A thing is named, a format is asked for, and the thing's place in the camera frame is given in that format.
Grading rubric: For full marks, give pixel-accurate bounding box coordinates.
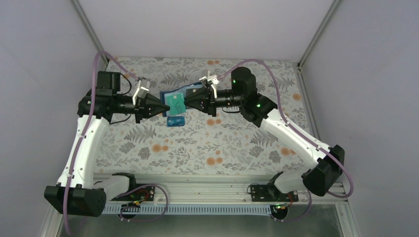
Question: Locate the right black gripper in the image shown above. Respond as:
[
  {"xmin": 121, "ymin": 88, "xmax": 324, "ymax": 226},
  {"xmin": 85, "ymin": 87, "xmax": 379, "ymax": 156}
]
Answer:
[{"xmin": 184, "ymin": 86, "xmax": 244, "ymax": 116}]

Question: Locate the blue card holder wallet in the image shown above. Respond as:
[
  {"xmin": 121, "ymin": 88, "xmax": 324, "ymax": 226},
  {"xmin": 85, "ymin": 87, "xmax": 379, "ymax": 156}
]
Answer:
[{"xmin": 160, "ymin": 83, "xmax": 203, "ymax": 117}]

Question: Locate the green credit card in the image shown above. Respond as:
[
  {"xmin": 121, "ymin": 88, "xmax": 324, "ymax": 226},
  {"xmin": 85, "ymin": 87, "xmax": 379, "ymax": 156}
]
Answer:
[{"xmin": 164, "ymin": 92, "xmax": 186, "ymax": 117}]

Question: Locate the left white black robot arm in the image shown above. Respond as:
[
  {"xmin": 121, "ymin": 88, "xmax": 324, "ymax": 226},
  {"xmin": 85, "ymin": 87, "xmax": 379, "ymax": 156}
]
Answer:
[{"xmin": 44, "ymin": 71, "xmax": 170, "ymax": 217}]

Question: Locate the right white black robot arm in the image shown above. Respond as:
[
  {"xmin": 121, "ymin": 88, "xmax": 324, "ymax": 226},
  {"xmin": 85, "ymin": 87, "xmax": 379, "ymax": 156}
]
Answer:
[{"xmin": 184, "ymin": 67, "xmax": 344, "ymax": 201}]

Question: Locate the floral patterned table mat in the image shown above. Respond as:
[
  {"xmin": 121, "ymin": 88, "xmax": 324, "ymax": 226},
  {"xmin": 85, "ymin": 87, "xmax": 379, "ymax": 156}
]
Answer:
[{"xmin": 93, "ymin": 57, "xmax": 305, "ymax": 175}]

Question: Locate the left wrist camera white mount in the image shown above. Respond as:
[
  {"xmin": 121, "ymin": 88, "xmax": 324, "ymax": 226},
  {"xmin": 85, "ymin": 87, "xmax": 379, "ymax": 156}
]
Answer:
[{"xmin": 132, "ymin": 79, "xmax": 151, "ymax": 105}]

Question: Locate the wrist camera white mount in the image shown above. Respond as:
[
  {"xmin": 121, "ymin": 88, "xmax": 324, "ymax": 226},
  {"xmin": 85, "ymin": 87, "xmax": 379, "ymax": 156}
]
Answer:
[
  {"xmin": 199, "ymin": 70, "xmax": 219, "ymax": 87},
  {"xmin": 132, "ymin": 79, "xmax": 151, "ymax": 105}
]

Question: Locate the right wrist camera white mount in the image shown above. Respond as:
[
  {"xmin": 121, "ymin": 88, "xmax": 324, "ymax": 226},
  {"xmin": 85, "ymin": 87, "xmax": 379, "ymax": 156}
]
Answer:
[{"xmin": 199, "ymin": 70, "xmax": 219, "ymax": 87}]

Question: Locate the aluminium rail frame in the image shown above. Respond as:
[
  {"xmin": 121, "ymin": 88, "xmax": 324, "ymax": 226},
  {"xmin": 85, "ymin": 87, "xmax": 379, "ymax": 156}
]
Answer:
[{"xmin": 54, "ymin": 172, "xmax": 348, "ymax": 205}]

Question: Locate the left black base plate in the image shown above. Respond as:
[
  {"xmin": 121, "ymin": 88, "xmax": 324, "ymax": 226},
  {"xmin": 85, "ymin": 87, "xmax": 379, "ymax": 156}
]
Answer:
[{"xmin": 112, "ymin": 186, "xmax": 155, "ymax": 202}]

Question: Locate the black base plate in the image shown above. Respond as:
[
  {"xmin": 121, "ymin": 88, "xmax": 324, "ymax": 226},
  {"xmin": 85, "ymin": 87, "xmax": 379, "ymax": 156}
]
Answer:
[
  {"xmin": 247, "ymin": 183, "xmax": 299, "ymax": 202},
  {"xmin": 112, "ymin": 186, "xmax": 155, "ymax": 202}
]

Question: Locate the grey slotted cable duct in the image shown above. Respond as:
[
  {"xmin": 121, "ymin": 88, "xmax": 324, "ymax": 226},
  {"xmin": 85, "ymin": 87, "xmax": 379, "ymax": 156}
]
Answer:
[{"xmin": 64, "ymin": 204, "xmax": 274, "ymax": 216}]

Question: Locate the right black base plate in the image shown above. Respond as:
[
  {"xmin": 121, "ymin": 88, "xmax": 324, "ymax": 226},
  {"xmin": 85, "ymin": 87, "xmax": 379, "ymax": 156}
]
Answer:
[{"xmin": 247, "ymin": 183, "xmax": 299, "ymax": 202}]

